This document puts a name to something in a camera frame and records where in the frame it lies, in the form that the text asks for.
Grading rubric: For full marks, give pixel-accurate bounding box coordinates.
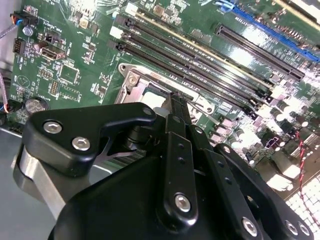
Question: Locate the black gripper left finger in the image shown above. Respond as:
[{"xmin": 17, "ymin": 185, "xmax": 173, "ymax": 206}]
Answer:
[{"xmin": 12, "ymin": 92, "xmax": 198, "ymax": 231}]

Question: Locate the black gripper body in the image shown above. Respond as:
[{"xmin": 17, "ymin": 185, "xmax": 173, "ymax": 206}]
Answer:
[{"xmin": 48, "ymin": 124, "xmax": 241, "ymax": 240}]

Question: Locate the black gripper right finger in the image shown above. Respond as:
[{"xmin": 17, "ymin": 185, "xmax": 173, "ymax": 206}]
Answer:
[{"xmin": 177, "ymin": 97, "xmax": 315, "ymax": 240}]

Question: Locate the wire locking lever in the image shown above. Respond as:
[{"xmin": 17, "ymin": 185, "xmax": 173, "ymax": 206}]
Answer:
[{"xmin": 191, "ymin": 101, "xmax": 220, "ymax": 125}]

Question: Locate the metal socket cover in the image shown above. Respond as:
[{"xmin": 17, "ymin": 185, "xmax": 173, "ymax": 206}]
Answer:
[{"xmin": 117, "ymin": 68, "xmax": 198, "ymax": 111}]

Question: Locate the silver CPU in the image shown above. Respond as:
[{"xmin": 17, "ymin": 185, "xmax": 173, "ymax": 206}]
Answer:
[{"xmin": 143, "ymin": 86, "xmax": 171, "ymax": 111}]

